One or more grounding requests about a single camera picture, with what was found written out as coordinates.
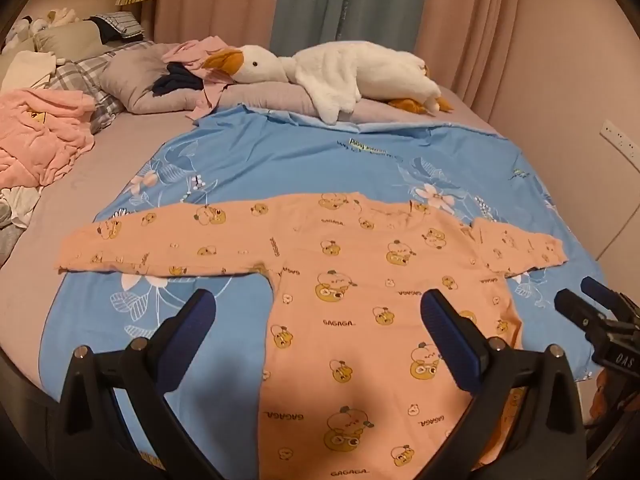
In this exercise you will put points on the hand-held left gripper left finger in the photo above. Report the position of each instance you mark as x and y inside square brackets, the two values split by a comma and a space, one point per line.
[192, 317]

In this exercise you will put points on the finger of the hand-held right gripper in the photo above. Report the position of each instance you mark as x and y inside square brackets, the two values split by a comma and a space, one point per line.
[575, 307]
[600, 290]

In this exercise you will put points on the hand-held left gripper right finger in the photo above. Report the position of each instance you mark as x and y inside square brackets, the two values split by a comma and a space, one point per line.
[442, 325]

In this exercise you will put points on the orange bear print pajama top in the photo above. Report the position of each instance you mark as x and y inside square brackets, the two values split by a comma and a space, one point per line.
[350, 310]

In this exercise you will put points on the bed with mauve sheet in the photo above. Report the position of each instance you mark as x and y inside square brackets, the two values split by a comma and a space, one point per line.
[100, 170]

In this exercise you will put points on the blue floral blanket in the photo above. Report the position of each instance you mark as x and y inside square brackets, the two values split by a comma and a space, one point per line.
[300, 160]

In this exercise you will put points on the navy cloth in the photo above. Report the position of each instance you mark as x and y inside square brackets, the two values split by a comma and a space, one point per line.
[175, 82]

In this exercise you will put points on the pink fluffy blanket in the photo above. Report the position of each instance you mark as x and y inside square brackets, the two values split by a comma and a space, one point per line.
[35, 135]

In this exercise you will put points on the grey plaid pillow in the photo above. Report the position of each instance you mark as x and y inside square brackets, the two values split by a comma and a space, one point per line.
[95, 72]

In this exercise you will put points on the pink shirt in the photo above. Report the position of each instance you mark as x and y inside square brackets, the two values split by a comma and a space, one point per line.
[192, 52]

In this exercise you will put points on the white goose plush toy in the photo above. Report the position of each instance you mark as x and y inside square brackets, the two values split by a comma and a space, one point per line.
[350, 70]

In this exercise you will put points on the pink curtain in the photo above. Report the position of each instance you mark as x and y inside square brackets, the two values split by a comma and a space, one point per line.
[500, 25]
[215, 0]

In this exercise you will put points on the cream cloth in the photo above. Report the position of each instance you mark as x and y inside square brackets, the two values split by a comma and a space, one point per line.
[27, 71]

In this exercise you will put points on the dark plaid clothing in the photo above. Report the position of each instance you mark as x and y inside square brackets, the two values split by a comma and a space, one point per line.
[120, 25]

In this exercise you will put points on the olive green pillow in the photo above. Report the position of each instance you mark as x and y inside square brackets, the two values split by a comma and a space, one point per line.
[70, 40]

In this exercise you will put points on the small cream plush toys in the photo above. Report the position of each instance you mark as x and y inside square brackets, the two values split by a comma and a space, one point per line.
[47, 19]

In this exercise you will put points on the teal curtain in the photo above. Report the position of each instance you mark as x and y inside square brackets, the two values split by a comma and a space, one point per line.
[345, 5]

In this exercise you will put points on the white wall socket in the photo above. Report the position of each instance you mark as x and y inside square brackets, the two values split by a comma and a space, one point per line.
[620, 136]

